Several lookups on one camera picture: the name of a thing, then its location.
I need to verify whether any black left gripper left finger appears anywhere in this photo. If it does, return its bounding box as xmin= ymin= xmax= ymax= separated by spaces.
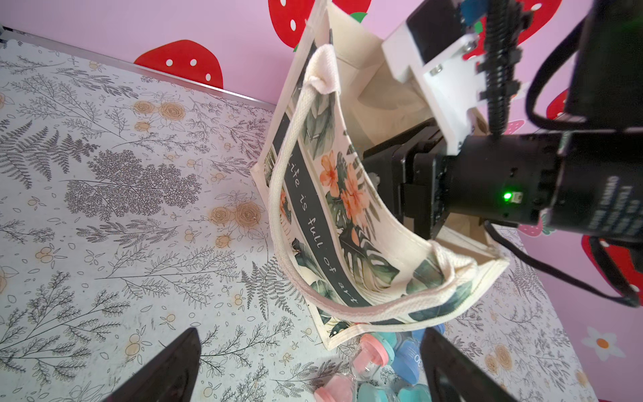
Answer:
xmin=105 ymin=328 xmax=201 ymax=402

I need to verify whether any teal hourglass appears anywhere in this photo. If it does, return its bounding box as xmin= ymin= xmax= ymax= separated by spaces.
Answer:
xmin=357 ymin=384 xmax=433 ymax=402

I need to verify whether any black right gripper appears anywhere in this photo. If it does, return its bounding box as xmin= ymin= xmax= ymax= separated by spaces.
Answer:
xmin=363 ymin=120 xmax=562 ymax=240

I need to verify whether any canvas tote bag floral print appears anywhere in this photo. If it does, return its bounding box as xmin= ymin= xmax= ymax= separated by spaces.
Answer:
xmin=252 ymin=1 xmax=509 ymax=349

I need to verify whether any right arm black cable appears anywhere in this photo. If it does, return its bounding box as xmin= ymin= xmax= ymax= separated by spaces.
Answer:
xmin=476 ymin=0 xmax=643 ymax=308

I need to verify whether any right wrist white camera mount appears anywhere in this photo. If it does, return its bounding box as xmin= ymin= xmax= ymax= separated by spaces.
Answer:
xmin=381 ymin=0 xmax=528 ymax=157

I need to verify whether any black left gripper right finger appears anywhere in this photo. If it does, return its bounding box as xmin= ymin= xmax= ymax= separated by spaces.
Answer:
xmin=420 ymin=328 xmax=516 ymax=402

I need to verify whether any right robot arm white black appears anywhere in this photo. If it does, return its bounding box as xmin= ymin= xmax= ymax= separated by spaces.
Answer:
xmin=363 ymin=1 xmax=642 ymax=245

